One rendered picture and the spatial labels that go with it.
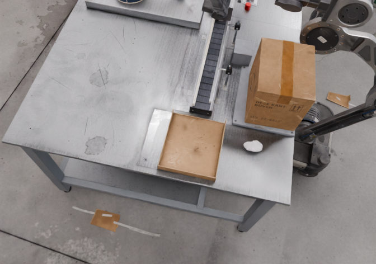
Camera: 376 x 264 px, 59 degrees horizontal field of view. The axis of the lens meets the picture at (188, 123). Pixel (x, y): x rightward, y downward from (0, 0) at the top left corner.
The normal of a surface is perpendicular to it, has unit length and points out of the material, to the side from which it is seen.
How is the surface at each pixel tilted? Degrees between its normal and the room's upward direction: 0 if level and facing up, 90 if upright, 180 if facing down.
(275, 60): 0
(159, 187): 0
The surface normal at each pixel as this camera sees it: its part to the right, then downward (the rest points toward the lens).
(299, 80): 0.05, -0.48
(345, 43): -0.31, 0.83
